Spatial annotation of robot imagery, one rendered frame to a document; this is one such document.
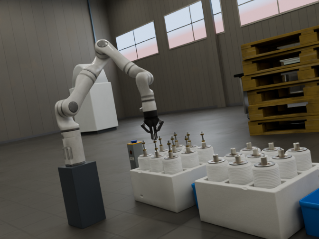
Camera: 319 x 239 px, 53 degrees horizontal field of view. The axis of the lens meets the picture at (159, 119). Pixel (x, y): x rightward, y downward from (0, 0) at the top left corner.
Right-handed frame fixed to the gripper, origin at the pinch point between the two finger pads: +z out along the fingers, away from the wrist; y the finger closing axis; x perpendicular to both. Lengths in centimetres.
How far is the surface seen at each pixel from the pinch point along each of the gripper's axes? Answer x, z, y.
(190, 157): -10.1, 12.7, 15.1
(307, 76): 104, -18, 172
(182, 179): -18.2, 21.0, 7.2
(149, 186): -2.1, 25.5, -7.3
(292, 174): -60, 17, 40
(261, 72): 138, -29, 145
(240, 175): -54, 14, 22
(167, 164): -14.1, 13.4, 2.2
